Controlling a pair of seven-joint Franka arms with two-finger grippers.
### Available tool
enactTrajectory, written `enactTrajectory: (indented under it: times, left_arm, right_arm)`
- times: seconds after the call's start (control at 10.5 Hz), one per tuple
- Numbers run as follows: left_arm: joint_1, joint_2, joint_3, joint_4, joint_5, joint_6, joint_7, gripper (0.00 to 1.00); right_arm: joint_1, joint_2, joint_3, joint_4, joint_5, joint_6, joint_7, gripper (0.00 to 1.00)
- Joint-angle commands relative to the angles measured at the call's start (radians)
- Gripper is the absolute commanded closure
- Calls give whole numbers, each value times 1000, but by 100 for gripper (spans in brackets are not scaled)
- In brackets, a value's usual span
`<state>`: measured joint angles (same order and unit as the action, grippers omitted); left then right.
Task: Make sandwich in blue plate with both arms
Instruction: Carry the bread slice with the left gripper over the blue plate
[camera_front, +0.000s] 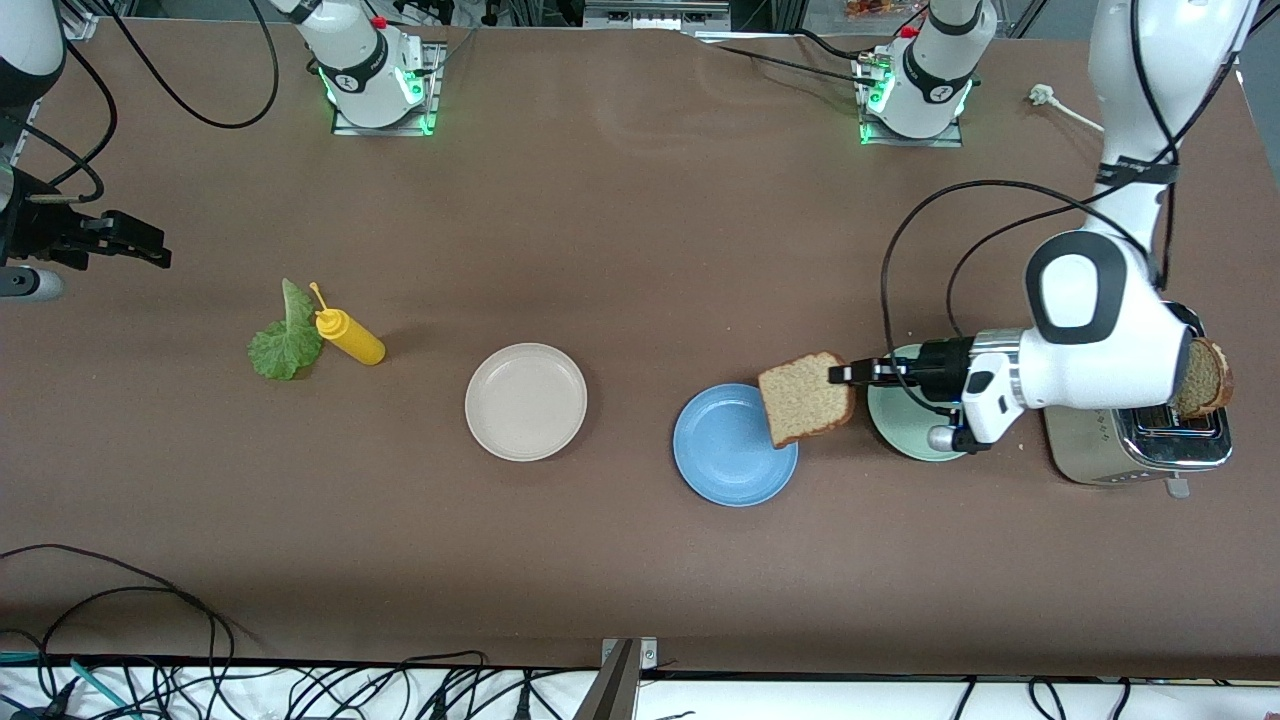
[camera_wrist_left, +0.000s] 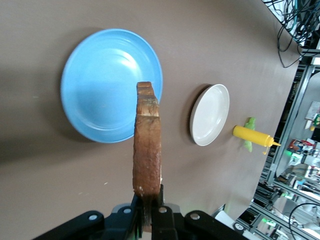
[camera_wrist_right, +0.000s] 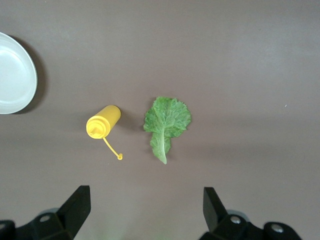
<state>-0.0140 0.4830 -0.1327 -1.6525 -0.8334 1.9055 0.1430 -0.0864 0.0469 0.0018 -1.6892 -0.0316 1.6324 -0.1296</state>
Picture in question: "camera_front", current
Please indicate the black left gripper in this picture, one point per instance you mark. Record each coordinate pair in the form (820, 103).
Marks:
(941, 364)

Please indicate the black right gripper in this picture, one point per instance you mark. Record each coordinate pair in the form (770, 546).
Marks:
(30, 236)

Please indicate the brown bread slice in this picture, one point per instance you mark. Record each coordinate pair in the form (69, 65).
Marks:
(1205, 380)
(805, 400)

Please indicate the green lettuce leaf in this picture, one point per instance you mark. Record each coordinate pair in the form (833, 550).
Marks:
(283, 350)

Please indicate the light green plate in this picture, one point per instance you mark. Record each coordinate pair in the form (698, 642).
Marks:
(900, 430)

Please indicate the blue plate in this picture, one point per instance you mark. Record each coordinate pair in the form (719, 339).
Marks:
(725, 460)

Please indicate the cream white plate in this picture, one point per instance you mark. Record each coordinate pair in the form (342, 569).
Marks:
(525, 400)

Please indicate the yellow squeeze bottle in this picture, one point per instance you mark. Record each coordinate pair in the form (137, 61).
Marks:
(355, 342)

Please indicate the beige steel toaster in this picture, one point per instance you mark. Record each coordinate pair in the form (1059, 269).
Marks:
(1100, 450)

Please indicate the orange package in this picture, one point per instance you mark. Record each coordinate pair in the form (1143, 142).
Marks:
(875, 10)

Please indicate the grey power strip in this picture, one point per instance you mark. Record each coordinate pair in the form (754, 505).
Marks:
(655, 15)

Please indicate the aluminium table edge rail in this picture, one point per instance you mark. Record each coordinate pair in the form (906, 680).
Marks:
(80, 25)

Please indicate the metal table edge bracket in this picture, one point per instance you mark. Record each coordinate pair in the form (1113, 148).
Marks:
(615, 690)

